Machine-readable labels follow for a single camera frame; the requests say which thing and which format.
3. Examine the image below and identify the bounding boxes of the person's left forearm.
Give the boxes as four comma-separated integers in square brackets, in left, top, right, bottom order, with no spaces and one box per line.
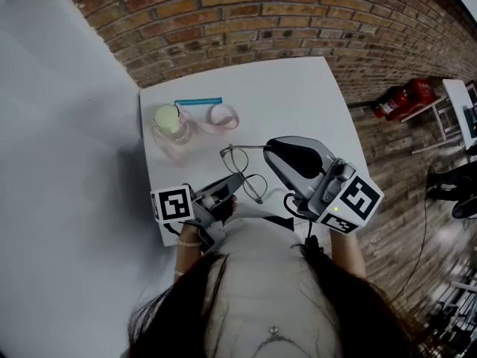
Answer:
[174,224,204,283]

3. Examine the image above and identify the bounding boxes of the white side table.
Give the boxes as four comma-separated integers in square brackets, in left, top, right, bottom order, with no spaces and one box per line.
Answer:
[442,79,477,151]

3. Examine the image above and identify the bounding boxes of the person's left hand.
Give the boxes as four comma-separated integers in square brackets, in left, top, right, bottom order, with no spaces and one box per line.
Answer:
[211,195,239,222]

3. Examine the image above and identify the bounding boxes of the clear pink zip pouch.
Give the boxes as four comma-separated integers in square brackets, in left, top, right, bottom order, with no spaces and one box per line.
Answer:
[178,102,240,136]

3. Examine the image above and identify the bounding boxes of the pale green round container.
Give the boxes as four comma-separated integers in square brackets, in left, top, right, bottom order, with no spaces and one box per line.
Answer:
[151,104,193,167]

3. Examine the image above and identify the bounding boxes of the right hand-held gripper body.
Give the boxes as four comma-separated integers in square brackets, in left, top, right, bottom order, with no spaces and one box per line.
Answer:
[291,157,385,236]

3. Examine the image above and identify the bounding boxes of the teal plastic strip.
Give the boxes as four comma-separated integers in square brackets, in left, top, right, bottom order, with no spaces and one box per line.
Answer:
[174,95,224,107]

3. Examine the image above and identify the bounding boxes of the grey metal rack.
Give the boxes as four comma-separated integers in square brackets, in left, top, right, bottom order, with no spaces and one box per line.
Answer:
[424,277,477,358]

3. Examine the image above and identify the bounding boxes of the thin metal-framed eyeglasses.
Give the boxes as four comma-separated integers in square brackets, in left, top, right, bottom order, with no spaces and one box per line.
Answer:
[219,143,268,205]

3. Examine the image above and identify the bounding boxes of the black bulky equipment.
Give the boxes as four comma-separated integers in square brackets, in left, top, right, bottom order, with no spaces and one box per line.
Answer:
[426,160,477,219]

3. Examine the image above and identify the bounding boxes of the person's right forearm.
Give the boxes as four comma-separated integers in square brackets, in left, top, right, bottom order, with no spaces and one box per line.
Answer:
[329,229,368,279]

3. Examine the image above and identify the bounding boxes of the silver necklace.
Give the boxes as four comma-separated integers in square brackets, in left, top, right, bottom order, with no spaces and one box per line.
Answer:
[256,324,299,350]

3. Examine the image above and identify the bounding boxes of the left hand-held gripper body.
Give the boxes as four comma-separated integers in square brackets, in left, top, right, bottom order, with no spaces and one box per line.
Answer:
[150,183,227,254]

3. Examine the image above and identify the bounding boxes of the white metal stand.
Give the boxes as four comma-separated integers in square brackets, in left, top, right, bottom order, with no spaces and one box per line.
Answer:
[400,95,465,155]

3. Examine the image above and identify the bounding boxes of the person's white shirt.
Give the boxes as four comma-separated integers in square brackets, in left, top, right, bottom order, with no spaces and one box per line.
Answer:
[203,218,346,358]

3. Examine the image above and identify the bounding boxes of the black floor cable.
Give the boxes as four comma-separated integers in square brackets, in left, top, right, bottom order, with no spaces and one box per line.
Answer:
[393,184,433,304]

